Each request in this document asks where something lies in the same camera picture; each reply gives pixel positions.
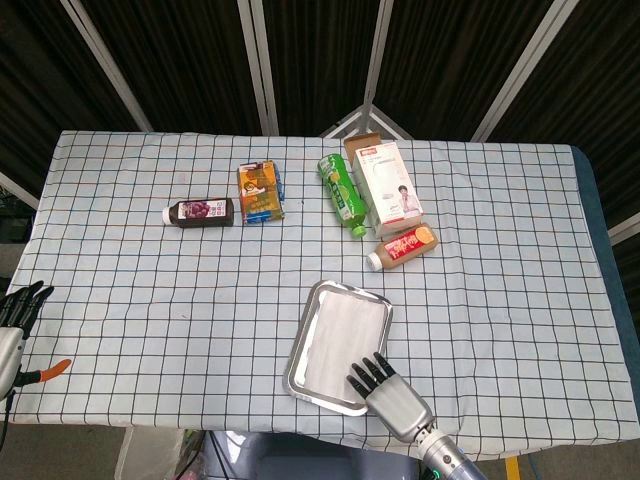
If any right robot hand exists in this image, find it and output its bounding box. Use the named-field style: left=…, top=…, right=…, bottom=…
left=346, top=352, right=434, bottom=444

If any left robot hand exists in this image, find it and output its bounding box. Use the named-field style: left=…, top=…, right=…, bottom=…
left=0, top=280, right=73, bottom=401

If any clear plastic sheet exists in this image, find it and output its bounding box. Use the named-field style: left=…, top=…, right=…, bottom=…
left=304, top=291, right=390, bottom=401

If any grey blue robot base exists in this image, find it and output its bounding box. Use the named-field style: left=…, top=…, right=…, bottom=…
left=199, top=429, right=421, bottom=480

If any silver metal tray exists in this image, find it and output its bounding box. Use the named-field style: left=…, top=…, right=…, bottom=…
left=283, top=279, right=395, bottom=417

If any brown drink bottle red label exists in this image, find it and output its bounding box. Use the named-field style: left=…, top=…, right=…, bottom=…
left=366, top=224, right=440, bottom=273

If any checkered light blue tablecloth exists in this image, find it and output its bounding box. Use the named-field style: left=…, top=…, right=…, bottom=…
left=4, top=130, right=640, bottom=464

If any green tea bottle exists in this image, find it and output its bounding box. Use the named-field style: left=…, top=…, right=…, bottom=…
left=317, top=152, right=370, bottom=240

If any white carton box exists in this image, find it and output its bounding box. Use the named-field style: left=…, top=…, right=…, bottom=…
left=343, top=133, right=426, bottom=239

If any dark grape juice bottle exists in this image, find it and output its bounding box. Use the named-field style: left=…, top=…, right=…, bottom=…
left=161, top=197, right=235, bottom=230

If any orange snack packet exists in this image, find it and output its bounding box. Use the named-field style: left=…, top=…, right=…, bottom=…
left=236, top=159, right=287, bottom=226

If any blue padded table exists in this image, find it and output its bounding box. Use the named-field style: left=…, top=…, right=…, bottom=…
left=571, top=145, right=640, bottom=331

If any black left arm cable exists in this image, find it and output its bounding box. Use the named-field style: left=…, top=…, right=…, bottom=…
left=0, top=388, right=17, bottom=451

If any silver aluminium frame bar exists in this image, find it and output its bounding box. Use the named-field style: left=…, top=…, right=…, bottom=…
left=0, top=172, right=41, bottom=211
left=607, top=212, right=640, bottom=246
left=59, top=0, right=153, bottom=133
left=362, top=0, right=396, bottom=117
left=471, top=0, right=581, bottom=143

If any triangular aluminium frame foot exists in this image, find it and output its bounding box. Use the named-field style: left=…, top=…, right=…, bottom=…
left=319, top=102, right=415, bottom=142

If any double aluminium frame bar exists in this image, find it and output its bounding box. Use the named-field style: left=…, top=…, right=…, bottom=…
left=237, top=0, right=280, bottom=136

